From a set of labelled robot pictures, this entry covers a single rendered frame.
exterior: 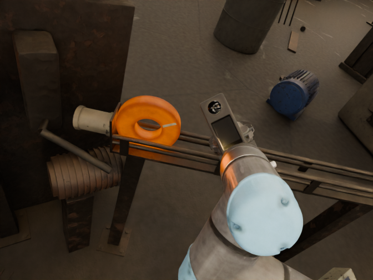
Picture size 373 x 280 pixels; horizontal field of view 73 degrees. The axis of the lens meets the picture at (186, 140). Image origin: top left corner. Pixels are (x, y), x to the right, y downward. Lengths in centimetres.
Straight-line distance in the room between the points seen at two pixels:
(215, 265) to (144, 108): 37
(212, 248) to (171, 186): 109
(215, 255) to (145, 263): 90
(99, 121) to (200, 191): 92
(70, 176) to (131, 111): 26
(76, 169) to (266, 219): 57
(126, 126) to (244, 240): 42
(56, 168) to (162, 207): 70
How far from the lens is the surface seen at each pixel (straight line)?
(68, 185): 75
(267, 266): 36
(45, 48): 65
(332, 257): 172
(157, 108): 57
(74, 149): 73
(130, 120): 61
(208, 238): 33
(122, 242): 121
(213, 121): 44
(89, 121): 64
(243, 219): 27
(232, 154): 37
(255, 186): 27
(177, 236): 128
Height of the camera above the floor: 113
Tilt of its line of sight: 43 degrees down
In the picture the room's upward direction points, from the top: 24 degrees clockwise
